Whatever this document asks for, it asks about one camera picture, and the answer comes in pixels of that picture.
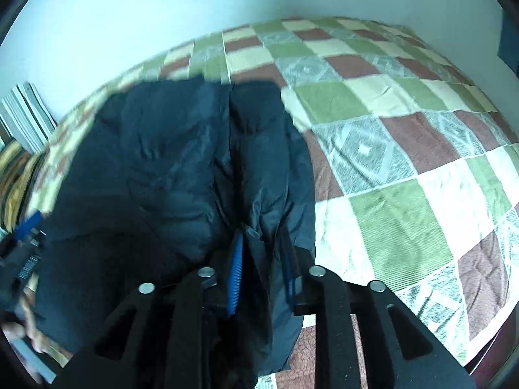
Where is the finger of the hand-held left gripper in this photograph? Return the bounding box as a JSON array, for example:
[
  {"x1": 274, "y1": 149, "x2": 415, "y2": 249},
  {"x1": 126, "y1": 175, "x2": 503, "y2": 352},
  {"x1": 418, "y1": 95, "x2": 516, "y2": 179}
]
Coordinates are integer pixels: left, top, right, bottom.
[{"x1": 14, "y1": 210, "x2": 44, "y2": 244}]

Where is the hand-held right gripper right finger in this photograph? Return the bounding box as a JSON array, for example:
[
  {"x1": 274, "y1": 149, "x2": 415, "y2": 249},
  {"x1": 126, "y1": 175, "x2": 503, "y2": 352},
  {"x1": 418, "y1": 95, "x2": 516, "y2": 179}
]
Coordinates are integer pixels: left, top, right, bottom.
[{"x1": 282, "y1": 243, "x2": 477, "y2": 389}]

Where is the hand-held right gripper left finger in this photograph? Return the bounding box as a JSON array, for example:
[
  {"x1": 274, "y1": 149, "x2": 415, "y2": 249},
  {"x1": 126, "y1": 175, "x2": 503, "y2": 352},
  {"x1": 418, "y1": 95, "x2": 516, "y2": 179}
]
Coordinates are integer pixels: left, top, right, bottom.
[{"x1": 53, "y1": 229, "x2": 245, "y2": 389}]

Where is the dark navy padded jacket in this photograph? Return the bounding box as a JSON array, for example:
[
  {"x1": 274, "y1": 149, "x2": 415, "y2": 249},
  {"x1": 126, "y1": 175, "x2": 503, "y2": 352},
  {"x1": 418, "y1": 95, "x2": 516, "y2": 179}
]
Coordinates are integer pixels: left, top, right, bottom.
[{"x1": 30, "y1": 75, "x2": 318, "y2": 382}]

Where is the person's left hand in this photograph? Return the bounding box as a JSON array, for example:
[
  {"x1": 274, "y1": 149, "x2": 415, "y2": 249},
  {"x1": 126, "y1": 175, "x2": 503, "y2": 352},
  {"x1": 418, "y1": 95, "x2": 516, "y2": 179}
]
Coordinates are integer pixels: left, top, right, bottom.
[{"x1": 17, "y1": 287, "x2": 56, "y2": 355}]

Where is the orange patterned cloth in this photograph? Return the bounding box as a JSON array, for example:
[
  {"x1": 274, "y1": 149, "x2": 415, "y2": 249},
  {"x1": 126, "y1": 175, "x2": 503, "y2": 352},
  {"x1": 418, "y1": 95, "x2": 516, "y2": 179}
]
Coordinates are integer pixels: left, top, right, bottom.
[{"x1": 0, "y1": 140, "x2": 46, "y2": 233}]

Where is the grey striped pillow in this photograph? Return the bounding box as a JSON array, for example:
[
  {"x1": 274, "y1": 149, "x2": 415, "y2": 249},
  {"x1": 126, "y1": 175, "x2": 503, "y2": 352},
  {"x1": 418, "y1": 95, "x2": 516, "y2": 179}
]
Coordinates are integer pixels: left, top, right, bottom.
[{"x1": 0, "y1": 82, "x2": 58, "y2": 155}]

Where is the patchwork checkered bedspread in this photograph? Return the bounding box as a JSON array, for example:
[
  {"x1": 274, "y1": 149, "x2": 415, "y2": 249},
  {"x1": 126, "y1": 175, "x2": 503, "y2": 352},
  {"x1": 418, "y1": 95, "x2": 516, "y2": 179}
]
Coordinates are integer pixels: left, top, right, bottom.
[{"x1": 24, "y1": 16, "x2": 519, "y2": 389}]

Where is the dark teal cloth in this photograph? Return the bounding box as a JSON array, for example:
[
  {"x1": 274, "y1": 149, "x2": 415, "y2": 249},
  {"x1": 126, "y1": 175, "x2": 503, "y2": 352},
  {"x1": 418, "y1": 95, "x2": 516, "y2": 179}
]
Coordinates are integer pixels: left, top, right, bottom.
[{"x1": 497, "y1": 8, "x2": 519, "y2": 68}]

